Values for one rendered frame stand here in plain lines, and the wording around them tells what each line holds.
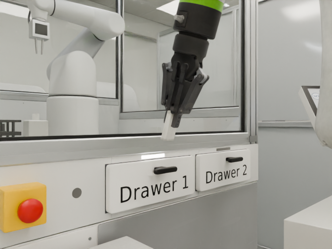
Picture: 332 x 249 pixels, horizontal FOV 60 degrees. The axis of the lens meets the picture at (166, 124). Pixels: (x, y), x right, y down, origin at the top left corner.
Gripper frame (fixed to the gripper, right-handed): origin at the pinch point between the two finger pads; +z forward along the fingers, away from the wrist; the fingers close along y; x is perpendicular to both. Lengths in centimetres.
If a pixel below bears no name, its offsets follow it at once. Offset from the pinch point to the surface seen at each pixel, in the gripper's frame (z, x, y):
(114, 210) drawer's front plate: 20.9, -10.1, -1.0
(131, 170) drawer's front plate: 12.7, -5.4, -4.0
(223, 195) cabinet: 25.9, 34.4, -1.0
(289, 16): -61, 170, -70
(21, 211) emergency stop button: 13.9, -31.4, 2.1
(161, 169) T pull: 11.7, 1.3, -0.5
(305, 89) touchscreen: -14, 89, -8
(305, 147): 27, 170, -26
